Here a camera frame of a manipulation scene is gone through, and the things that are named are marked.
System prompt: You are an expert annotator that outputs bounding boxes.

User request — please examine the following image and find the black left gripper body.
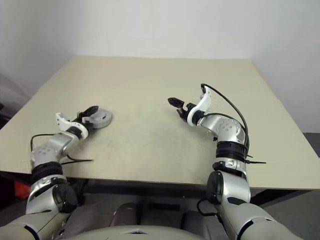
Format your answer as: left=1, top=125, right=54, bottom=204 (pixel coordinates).
left=74, top=111, right=86, bottom=124

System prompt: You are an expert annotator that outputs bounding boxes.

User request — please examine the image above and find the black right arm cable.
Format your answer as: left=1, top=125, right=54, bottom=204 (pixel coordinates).
left=200, top=83, right=251, bottom=161

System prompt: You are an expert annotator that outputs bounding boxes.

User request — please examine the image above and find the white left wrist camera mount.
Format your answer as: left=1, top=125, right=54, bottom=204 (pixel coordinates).
left=54, top=112, right=89, bottom=138

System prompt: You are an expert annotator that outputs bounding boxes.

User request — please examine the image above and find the grey robot torso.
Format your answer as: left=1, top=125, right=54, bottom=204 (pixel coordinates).
left=66, top=225, right=190, bottom=240

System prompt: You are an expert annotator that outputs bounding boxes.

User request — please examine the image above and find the black metal table frame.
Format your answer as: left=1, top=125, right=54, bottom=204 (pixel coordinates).
left=79, top=178, right=312, bottom=206

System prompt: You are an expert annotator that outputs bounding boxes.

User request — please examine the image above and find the red object under table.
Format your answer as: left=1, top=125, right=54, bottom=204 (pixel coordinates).
left=14, top=180, right=34, bottom=201

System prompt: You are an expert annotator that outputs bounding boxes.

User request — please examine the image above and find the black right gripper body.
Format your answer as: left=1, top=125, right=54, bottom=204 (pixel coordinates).
left=183, top=102, right=199, bottom=121

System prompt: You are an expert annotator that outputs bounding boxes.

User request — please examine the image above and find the round silver motor housing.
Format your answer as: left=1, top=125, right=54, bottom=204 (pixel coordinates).
left=88, top=108, right=114, bottom=130

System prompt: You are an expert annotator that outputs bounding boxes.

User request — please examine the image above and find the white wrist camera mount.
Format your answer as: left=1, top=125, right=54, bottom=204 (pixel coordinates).
left=54, top=112, right=89, bottom=138
left=186, top=84, right=213, bottom=128

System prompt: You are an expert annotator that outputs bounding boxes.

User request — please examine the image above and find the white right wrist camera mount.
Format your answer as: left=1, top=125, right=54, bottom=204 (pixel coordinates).
left=186, top=84, right=213, bottom=128

